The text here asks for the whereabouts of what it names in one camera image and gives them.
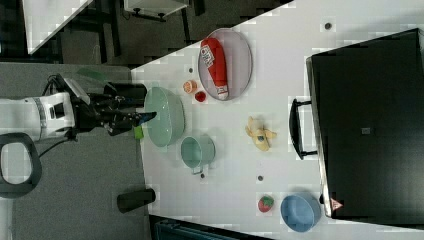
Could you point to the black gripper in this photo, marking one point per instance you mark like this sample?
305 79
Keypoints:
90 115

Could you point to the plush peeled banana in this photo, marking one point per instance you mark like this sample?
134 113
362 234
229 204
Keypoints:
259 134

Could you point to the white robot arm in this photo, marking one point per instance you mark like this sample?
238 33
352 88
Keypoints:
64 115

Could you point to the green mug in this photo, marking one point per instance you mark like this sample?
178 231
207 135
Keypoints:
197 152

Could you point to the green colander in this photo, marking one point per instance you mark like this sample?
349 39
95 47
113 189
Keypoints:
169 123

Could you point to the plush orange slice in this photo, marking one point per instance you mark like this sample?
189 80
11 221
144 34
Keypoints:
190 86

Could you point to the small red plush strawberry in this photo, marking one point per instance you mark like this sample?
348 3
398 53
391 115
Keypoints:
200 96

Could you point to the red plush ketchup bottle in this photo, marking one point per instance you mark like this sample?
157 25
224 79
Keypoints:
213 56

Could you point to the grey oval plate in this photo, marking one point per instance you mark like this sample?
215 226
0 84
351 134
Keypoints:
238 63

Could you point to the large red plush strawberry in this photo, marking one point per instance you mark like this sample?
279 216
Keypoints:
265 203

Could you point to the blue bowl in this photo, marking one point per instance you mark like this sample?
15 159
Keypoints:
300 211

